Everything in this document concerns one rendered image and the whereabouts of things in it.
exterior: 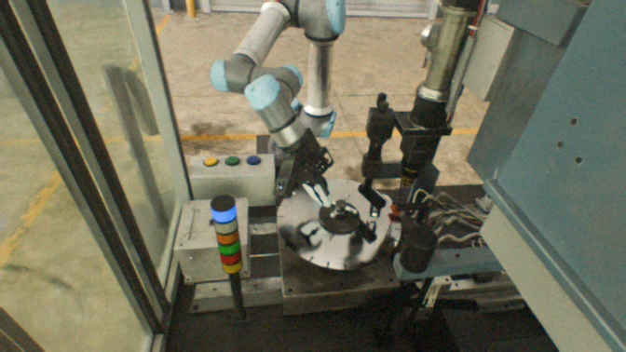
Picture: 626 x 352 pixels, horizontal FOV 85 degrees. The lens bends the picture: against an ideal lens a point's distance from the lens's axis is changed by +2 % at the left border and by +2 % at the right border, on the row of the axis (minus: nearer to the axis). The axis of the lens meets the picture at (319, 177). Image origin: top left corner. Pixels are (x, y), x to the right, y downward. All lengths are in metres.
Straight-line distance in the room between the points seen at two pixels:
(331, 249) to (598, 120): 0.60
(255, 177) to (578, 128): 0.91
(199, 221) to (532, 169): 0.80
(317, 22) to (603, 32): 0.85
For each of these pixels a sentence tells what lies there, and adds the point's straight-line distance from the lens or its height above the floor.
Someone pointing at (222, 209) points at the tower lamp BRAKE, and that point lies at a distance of 0.64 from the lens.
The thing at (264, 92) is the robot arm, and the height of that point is 1.28.
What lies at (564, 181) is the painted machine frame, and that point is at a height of 1.39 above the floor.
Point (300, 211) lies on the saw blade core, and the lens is 0.92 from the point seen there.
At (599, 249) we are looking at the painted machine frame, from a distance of 0.42.
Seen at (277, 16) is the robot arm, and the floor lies 1.33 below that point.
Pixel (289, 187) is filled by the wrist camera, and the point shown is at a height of 1.09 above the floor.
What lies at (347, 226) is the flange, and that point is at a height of 0.96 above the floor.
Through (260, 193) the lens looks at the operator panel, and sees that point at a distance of 1.19.
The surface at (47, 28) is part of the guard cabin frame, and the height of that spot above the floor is 1.45.
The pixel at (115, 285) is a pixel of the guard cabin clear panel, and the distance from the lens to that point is 0.73.
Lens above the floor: 1.60
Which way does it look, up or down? 39 degrees down
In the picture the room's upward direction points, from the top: 5 degrees clockwise
